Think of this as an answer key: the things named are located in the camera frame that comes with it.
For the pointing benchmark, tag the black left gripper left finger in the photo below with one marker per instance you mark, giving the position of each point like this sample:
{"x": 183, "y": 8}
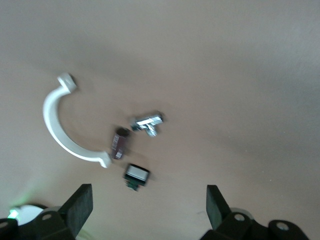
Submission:
{"x": 77, "y": 210}

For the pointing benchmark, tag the small brown rectangular block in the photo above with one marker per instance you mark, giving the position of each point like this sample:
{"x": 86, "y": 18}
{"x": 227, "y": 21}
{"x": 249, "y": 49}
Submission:
{"x": 119, "y": 145}

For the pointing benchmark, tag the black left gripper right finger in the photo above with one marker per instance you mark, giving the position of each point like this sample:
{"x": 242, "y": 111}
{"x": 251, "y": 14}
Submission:
{"x": 216, "y": 207}

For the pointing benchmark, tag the silver metal fitting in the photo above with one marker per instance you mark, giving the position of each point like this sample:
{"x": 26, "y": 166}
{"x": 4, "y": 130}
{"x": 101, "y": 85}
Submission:
{"x": 147, "y": 121}

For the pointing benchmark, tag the square white-faced push button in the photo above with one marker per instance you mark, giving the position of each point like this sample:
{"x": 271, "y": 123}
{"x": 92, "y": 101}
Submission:
{"x": 137, "y": 173}

